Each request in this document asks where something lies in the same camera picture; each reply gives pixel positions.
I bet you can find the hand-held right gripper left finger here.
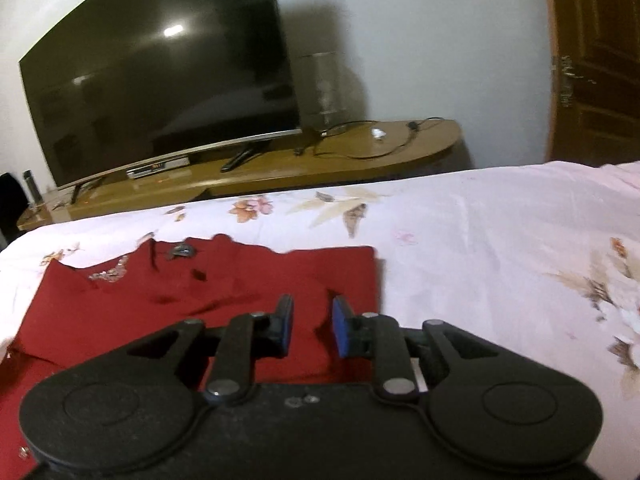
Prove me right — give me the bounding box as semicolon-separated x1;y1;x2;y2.
124;294;296;407

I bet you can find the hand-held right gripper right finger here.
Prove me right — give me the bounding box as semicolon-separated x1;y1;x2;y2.
331;295;501;404

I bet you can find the dark red garment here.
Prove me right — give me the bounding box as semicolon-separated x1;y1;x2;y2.
0;234;383;480

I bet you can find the wooden television cabinet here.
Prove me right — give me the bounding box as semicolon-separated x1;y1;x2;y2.
16;119;462;233

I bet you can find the pink floral bedsheet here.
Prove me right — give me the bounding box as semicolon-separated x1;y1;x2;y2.
0;160;640;480

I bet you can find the silver set-top box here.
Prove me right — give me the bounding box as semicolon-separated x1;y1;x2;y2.
126;157;191;180

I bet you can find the black flat screen television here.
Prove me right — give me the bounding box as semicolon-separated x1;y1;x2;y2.
18;0;304;206

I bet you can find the black remote control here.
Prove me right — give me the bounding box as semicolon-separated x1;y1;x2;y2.
22;169;40;207

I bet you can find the black chair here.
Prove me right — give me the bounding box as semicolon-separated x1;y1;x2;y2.
0;172;32;252

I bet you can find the metal door lock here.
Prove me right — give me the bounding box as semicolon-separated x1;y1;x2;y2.
552;55;597;109

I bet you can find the brown wooden door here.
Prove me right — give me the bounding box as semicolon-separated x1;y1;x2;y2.
541;0;640;167

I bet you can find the black cable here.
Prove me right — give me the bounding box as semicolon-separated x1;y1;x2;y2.
294;116;446;162

